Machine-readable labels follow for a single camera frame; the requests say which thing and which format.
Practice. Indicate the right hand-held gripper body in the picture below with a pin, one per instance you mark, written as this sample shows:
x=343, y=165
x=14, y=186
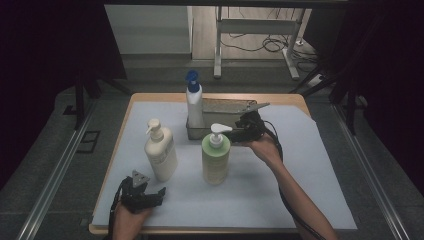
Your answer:
x=255, y=128

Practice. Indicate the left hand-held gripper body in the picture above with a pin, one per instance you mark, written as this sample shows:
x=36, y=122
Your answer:
x=135, y=196

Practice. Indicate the grey mesh basket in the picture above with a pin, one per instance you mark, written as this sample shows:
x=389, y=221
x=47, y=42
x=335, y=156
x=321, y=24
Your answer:
x=220, y=111

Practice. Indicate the green pump bottle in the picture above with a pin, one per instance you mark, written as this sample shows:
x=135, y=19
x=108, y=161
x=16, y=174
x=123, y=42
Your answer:
x=216, y=160

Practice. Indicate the cream pump bottle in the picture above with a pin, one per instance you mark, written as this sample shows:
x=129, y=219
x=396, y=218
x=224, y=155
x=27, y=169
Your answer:
x=161, y=156

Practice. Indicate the white bottle with blue pump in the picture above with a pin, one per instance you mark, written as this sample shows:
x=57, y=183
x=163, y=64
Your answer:
x=194, y=103

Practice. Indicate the person's right hand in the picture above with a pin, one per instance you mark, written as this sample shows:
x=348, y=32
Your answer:
x=266, y=150

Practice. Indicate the person's left hand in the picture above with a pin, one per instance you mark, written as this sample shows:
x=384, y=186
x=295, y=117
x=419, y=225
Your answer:
x=126, y=220

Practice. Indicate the white power strip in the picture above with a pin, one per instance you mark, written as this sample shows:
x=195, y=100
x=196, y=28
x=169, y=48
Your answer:
x=318, y=80

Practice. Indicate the black tripod stand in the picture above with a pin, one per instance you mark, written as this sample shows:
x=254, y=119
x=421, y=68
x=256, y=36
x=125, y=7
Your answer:
x=350, y=100
x=80, y=100

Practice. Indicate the white cabinet panel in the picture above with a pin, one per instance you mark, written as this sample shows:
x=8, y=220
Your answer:
x=150, y=30

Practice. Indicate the dark curtain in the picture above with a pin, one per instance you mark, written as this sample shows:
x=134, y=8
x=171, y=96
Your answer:
x=40, y=50
x=390, y=66

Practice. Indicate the aluminium floor rail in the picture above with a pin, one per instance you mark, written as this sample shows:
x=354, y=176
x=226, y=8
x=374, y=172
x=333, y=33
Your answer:
x=370, y=173
x=53, y=180

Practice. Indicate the white desk frame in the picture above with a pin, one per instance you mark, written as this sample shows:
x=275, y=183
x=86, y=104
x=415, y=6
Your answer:
x=256, y=26

